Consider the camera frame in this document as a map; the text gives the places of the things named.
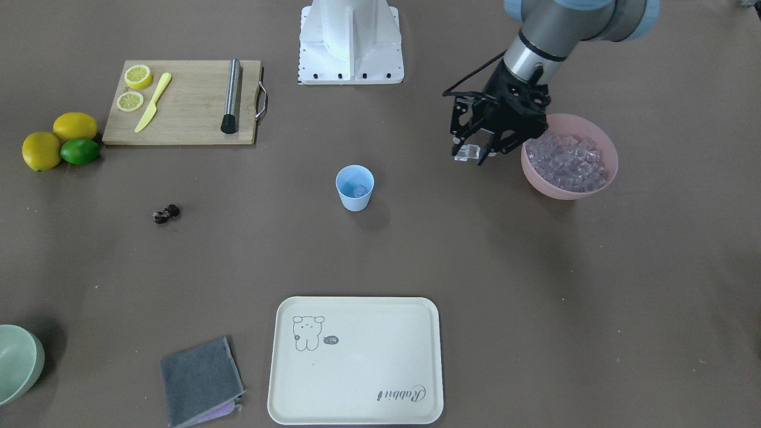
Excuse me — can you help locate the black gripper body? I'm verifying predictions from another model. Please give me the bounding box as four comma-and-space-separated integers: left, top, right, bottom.
473, 63, 550, 139

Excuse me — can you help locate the clear ice cube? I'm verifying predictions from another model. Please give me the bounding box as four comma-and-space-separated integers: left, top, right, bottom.
350, 185, 371, 200
454, 144, 481, 162

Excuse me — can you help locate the dark cherries pair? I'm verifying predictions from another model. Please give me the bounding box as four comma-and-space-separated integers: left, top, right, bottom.
152, 204, 181, 224

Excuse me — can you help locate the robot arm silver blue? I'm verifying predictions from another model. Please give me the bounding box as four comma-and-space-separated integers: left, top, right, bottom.
443, 1, 660, 163

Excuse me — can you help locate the pink bowl of ice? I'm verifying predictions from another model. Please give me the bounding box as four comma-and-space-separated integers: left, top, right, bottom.
521, 114, 619, 200

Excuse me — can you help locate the light blue plastic cup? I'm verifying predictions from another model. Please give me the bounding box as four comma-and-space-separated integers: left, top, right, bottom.
335, 165, 375, 212

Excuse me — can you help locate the cream rabbit tray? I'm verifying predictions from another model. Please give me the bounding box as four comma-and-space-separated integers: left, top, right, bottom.
268, 296, 445, 426

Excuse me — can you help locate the wooden cutting board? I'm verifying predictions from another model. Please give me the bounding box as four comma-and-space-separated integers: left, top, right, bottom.
102, 59, 266, 146

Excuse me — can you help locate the yellow plastic knife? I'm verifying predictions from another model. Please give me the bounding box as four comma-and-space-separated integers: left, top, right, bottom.
134, 71, 173, 133

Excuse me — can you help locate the lemon slice one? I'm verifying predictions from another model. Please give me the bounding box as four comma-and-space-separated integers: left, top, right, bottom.
123, 64, 154, 90

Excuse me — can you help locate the lemon slice two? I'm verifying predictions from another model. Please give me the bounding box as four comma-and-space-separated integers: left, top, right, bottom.
116, 90, 144, 113

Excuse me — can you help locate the grey folded cloth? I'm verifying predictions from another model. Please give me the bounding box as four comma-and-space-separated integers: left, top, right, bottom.
159, 336, 246, 427

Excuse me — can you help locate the green lime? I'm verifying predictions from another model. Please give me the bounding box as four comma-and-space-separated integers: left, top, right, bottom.
59, 138, 100, 165

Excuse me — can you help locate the yellow lemon upper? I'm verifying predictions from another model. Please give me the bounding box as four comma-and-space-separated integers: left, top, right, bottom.
54, 112, 98, 143

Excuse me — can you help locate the yellow lemon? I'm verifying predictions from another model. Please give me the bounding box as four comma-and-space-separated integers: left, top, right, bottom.
54, 112, 98, 143
22, 132, 62, 172

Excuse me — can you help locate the yellow lemon lower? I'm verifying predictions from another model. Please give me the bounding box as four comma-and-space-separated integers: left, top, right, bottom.
22, 132, 62, 172

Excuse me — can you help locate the mint green bowl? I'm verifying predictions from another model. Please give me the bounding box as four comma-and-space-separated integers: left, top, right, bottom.
1, 325, 45, 405

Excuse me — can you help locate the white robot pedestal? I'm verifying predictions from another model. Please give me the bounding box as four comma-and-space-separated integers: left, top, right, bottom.
297, 1, 405, 85

